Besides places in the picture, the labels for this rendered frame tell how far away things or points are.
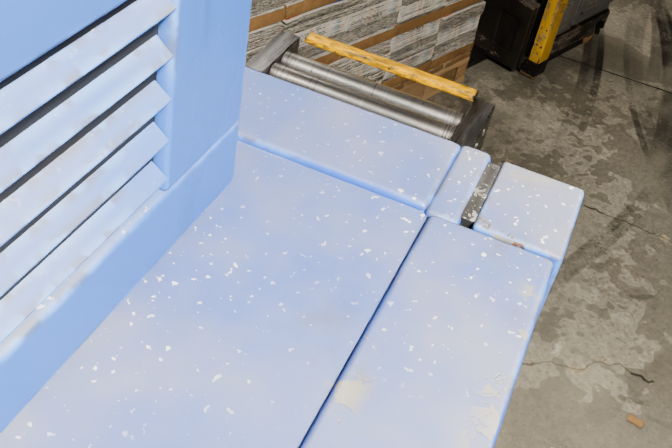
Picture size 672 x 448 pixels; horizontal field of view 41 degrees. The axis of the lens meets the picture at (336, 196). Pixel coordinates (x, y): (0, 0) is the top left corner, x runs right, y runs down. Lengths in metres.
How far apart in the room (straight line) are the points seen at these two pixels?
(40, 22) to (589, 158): 3.34
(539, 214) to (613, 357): 2.27
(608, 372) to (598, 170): 1.03
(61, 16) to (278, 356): 0.19
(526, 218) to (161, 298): 0.21
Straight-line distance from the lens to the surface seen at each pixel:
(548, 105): 3.82
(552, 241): 0.50
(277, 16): 2.65
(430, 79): 2.10
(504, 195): 0.52
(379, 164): 0.52
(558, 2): 3.78
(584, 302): 2.91
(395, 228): 0.48
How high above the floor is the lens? 1.85
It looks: 38 degrees down
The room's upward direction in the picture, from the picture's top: 11 degrees clockwise
